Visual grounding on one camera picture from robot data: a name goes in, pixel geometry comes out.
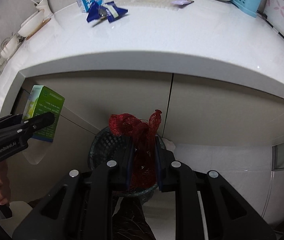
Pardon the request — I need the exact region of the purple snack sachet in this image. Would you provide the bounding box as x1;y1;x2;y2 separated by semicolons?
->
171;0;194;7

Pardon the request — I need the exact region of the red mesh net bag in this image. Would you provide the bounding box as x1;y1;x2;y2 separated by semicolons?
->
108;109;162;191

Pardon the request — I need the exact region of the white lidded bowl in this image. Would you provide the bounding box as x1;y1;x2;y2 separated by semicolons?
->
17;9;45;37

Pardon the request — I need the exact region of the clear bubble wrap sheet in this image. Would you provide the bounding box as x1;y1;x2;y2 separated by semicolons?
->
115;0;179;10

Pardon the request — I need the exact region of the black mesh trash bin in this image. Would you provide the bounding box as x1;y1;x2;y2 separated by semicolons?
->
88;127;174;204

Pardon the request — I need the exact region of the wooden coaster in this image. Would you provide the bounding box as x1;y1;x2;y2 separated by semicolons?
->
26;18;51;40

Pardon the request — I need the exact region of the blue snack wrapper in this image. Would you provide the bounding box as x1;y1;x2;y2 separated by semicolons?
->
86;1;128;23

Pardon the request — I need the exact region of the green cardboard box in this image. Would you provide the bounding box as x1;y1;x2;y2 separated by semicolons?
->
22;85;65;142

